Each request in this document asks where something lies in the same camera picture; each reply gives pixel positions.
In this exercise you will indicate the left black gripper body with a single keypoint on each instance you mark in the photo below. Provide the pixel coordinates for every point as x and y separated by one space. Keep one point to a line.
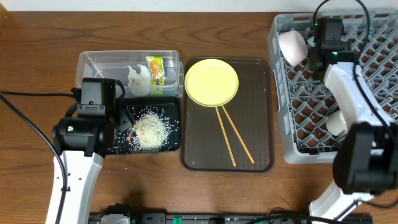
123 121

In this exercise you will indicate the rice food waste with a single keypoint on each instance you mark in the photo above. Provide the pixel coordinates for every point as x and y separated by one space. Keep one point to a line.
156 129

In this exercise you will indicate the white tissue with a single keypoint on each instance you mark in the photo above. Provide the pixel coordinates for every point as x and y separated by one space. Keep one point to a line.
139 83

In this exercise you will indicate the green snack wrapper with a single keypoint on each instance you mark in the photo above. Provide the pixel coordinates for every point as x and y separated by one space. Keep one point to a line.
156 67

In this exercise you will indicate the yellow plate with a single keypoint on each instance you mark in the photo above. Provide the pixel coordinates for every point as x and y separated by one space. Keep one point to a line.
211 82

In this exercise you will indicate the wooden chopstick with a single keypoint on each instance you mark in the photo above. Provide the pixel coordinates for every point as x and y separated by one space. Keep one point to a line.
225 137
238 135

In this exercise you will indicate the pink bowl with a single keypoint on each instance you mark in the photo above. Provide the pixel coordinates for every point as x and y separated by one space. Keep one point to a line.
293 47

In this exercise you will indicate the cream white cup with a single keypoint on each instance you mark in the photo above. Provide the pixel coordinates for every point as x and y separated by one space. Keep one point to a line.
336 124

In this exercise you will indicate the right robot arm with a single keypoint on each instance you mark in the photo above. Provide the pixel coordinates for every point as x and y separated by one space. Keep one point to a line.
366 162

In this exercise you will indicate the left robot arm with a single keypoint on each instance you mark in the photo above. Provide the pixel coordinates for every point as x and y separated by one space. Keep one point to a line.
81 140

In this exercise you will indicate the black waste tray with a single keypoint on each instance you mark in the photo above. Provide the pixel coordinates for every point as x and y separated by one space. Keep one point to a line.
169 102

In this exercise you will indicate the grey dishwasher rack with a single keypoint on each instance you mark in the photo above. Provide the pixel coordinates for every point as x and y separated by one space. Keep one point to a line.
305 103

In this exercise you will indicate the clear plastic bin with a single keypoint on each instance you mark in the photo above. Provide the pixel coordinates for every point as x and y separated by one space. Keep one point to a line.
113 64

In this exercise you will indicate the brown serving tray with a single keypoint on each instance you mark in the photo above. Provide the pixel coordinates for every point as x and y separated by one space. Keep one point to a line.
203 145

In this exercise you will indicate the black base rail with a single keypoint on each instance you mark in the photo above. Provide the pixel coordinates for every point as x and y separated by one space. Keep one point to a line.
121 213

